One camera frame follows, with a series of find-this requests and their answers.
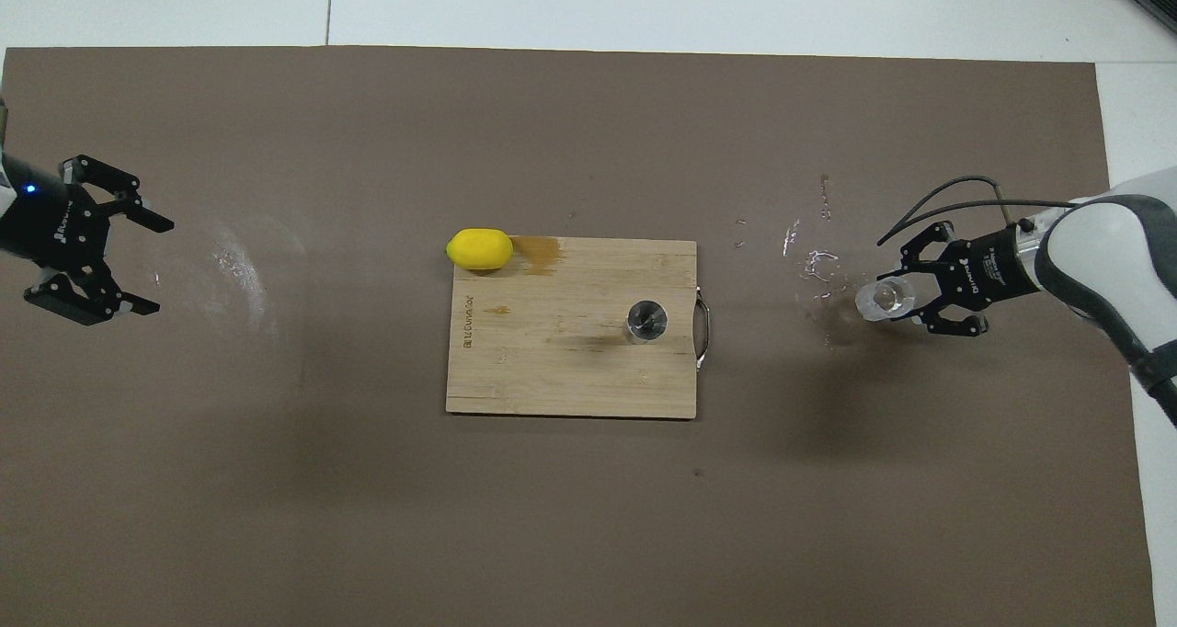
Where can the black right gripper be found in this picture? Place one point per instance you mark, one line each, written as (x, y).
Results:
(998, 264)

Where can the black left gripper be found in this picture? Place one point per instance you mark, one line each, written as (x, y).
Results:
(51, 227)

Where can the small clear glass cup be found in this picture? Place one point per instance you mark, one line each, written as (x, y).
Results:
(885, 299)

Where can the steel double jigger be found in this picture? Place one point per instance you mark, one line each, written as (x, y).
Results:
(647, 322)

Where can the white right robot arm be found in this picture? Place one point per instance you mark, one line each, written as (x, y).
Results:
(1113, 259)

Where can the brown table mat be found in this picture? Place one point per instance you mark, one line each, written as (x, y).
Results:
(276, 498)

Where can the yellow lemon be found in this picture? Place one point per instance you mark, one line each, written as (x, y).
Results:
(479, 249)

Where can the bamboo cutting board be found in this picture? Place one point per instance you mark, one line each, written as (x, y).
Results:
(552, 351)

